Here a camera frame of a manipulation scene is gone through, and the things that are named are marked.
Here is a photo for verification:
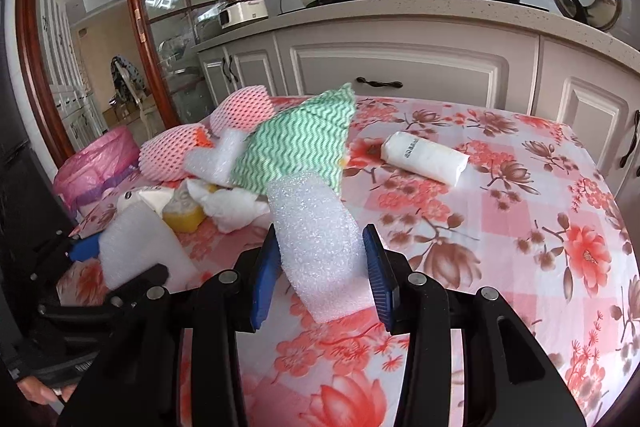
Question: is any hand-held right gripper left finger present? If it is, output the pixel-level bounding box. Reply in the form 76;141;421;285
57;223;283;427

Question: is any white kitchen cabinet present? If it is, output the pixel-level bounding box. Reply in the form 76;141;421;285
197;27;640;202

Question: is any green wavy striped cloth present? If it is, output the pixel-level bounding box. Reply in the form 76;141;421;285
230;82;357;196

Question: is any person's left hand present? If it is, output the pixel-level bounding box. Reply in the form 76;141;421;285
17;378;78;408

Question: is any white rice cooker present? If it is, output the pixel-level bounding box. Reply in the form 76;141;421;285
218;0;269;30

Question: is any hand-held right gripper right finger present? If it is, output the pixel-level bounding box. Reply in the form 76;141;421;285
363;223;587;427

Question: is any patterned hanging garment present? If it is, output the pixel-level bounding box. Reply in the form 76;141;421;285
111;55;140;104

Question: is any wide white foam block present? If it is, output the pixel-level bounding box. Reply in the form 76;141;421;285
98;203;198;292

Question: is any small pink foam net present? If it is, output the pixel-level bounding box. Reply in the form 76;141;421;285
209;87;276;138

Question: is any wood framed glass door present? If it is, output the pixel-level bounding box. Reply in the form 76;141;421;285
121;0;264;132

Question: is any speckled stone countertop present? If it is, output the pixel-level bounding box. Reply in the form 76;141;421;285
192;0;640;72

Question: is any brown wooden door frame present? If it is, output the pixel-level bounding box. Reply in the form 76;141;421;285
15;0;126;164

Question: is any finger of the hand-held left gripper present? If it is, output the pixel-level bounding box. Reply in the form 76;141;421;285
37;263;170;324
30;232;103;280

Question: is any tall white foam block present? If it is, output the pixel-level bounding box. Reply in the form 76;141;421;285
266;172;381;324

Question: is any pink floral tablecloth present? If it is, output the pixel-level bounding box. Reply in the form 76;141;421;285
52;94;637;427

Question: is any crumpled white tissue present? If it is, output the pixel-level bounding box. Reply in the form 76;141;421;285
187;179;271;234

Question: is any bent white foam piece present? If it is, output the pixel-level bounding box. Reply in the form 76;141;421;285
184;128;251;186

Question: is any pink bag lined bin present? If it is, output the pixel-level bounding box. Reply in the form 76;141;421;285
52;127;141;212

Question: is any white tissue pack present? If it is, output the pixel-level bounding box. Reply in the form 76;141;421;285
381;132;470;188

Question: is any white paper packet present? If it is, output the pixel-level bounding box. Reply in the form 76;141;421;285
116;187;176;215

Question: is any large pink foam net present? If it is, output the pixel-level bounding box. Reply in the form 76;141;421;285
138;123;211;182

